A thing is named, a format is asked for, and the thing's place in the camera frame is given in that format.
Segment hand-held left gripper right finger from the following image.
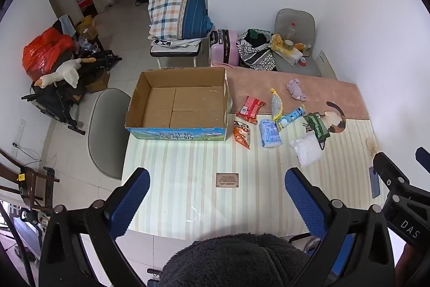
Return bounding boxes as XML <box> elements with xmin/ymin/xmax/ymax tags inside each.
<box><xmin>285</xmin><ymin>168</ymin><xmax>395</xmax><ymax>287</ymax></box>

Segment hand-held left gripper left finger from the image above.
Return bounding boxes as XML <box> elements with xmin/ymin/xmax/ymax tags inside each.
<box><xmin>40</xmin><ymin>168</ymin><xmax>151</xmax><ymax>287</ymax></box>

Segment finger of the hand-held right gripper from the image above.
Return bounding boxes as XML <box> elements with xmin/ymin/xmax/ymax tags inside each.
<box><xmin>415</xmin><ymin>147</ymin><xmax>430</xmax><ymax>174</ymax></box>
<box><xmin>373</xmin><ymin>152</ymin><xmax>415</xmax><ymax>197</ymax></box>

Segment white plastic bag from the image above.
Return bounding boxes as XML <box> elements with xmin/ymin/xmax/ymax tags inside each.
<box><xmin>289</xmin><ymin>132</ymin><xmax>324</xmax><ymax>167</ymax></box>

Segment blue tissue pack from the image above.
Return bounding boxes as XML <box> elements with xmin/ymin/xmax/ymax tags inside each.
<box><xmin>259</xmin><ymin>118</ymin><xmax>283</xmax><ymax>148</ymax></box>

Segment green packet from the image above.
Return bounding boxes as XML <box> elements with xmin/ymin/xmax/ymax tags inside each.
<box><xmin>303</xmin><ymin>112</ymin><xmax>331</xmax><ymax>140</ymax></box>

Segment blue white tube packet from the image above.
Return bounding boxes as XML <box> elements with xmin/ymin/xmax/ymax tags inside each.
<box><xmin>277</xmin><ymin>104</ymin><xmax>307</xmax><ymax>129</ymax></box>

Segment orange snack packet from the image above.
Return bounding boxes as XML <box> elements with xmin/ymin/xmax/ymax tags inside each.
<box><xmin>233</xmin><ymin>121</ymin><xmax>251</xmax><ymax>150</ymax></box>

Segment yellow mesh scrubber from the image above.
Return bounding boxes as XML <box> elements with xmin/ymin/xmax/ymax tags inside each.
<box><xmin>270</xmin><ymin>88</ymin><xmax>285</xmax><ymax>122</ymax></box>

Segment red snack packet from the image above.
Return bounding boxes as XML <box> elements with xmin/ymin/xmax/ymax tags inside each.
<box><xmin>236</xmin><ymin>95</ymin><xmax>267</xmax><ymax>124</ymax></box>

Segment purple sock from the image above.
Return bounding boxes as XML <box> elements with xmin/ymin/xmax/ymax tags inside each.
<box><xmin>286</xmin><ymin>79</ymin><xmax>307</xmax><ymax>102</ymax></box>

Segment person's right forearm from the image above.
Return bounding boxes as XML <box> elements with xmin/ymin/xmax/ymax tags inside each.
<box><xmin>395</xmin><ymin>242</ymin><xmax>417</xmax><ymax>287</ymax></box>

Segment blue grey phone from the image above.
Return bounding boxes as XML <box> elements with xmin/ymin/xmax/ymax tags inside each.
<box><xmin>369</xmin><ymin>166</ymin><xmax>381</xmax><ymax>198</ymax></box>

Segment grey shell chair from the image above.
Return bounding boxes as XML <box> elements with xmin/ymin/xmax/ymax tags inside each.
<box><xmin>88</xmin><ymin>87</ymin><xmax>132</xmax><ymax>180</ymax></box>

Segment black perforated bar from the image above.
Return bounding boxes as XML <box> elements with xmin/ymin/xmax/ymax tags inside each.
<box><xmin>43</xmin><ymin>166</ymin><xmax>60</xmax><ymax>214</ymax></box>

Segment dark fleece clothing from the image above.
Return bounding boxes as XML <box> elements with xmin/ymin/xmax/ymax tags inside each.
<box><xmin>163</xmin><ymin>233</ymin><xmax>311</xmax><ymax>287</ymax></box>

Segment wooden chair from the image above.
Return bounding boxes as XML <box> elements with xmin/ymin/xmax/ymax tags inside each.
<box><xmin>0</xmin><ymin>147</ymin><xmax>46</xmax><ymax>210</ymax></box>

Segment white leaning board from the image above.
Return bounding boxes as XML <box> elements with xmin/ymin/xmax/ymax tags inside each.
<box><xmin>316</xmin><ymin>50</ymin><xmax>337</xmax><ymax>80</ymax></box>

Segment brown cardboard box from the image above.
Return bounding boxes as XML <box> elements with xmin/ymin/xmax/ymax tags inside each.
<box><xmin>85</xmin><ymin>70</ymin><xmax>111</xmax><ymax>93</ymax></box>

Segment black folded stroller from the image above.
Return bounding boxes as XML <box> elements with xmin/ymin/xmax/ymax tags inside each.
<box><xmin>21</xmin><ymin>50</ymin><xmax>123</xmax><ymax>136</ymax></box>

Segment white goose plush toy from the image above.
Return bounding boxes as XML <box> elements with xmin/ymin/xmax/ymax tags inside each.
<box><xmin>35</xmin><ymin>58</ymin><xmax>96</xmax><ymax>88</ymax></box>

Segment white flat box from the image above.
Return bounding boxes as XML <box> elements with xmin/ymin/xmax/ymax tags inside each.
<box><xmin>277</xmin><ymin>48</ymin><xmax>303</xmax><ymax>66</ymax></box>

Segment black bench with white legs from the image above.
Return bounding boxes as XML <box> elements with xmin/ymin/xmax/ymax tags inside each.
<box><xmin>149</xmin><ymin>38</ymin><xmax>204</xmax><ymax>69</ymax></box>

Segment black white patterned bag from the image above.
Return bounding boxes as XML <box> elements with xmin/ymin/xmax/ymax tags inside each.
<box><xmin>236</xmin><ymin>29</ymin><xmax>278</xmax><ymax>71</ymax></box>

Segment yellow cloth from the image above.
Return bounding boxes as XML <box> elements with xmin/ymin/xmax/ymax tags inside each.
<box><xmin>270</xmin><ymin>34</ymin><xmax>286</xmax><ymax>54</ymax></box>

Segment white folded sheet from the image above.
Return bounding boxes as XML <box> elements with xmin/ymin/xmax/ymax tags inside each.
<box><xmin>150</xmin><ymin>36</ymin><xmax>202</xmax><ymax>48</ymax></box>

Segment grey padded chair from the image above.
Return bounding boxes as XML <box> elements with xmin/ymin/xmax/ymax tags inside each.
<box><xmin>274</xmin><ymin>9</ymin><xmax>322</xmax><ymax>76</ymax></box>

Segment red plastic bag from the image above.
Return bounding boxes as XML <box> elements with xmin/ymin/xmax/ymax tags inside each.
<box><xmin>22</xmin><ymin>27</ymin><xmax>74</xmax><ymax>82</ymax></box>

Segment pink suitcase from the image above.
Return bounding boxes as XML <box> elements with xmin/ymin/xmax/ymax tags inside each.
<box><xmin>209</xmin><ymin>29</ymin><xmax>240</xmax><ymax>67</ymax></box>

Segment yellow bag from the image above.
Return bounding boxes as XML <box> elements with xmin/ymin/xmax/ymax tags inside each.
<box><xmin>76</xmin><ymin>15</ymin><xmax>98</xmax><ymax>39</ymax></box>

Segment blue towel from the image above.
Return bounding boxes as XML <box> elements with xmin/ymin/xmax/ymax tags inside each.
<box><xmin>60</xmin><ymin>15</ymin><xmax>77</xmax><ymax>38</ymax></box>

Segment plaid quilt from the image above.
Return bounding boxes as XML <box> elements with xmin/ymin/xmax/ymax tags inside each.
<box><xmin>148</xmin><ymin>0</ymin><xmax>214</xmax><ymax>40</ymax></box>

